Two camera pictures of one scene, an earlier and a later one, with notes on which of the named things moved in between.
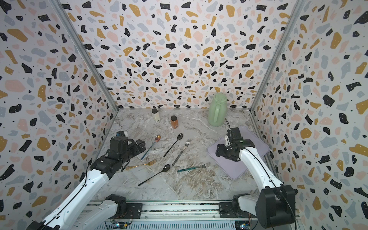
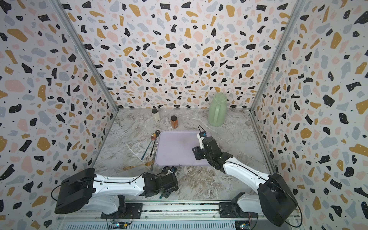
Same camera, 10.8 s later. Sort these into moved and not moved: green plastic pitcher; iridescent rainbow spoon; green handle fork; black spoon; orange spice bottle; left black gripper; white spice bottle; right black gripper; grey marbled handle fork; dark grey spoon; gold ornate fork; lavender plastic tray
Moved: dark grey spoon; right black gripper; green handle fork; grey marbled handle fork; left black gripper; lavender plastic tray; iridescent rainbow spoon
Not moved: white spice bottle; gold ornate fork; green plastic pitcher; orange spice bottle; black spoon
